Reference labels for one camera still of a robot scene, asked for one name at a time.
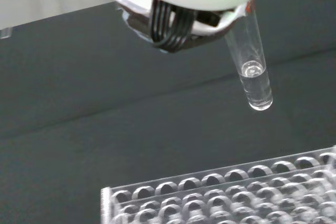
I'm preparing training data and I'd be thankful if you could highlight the clear acrylic test tube rack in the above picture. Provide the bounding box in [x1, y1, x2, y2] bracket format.
[100, 145, 336, 224]

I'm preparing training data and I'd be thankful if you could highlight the black bench cloth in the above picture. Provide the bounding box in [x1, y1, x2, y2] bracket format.
[0, 0, 336, 224]

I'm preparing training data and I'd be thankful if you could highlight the small clear plastic piece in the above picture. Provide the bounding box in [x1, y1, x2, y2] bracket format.
[0, 27, 13, 39]

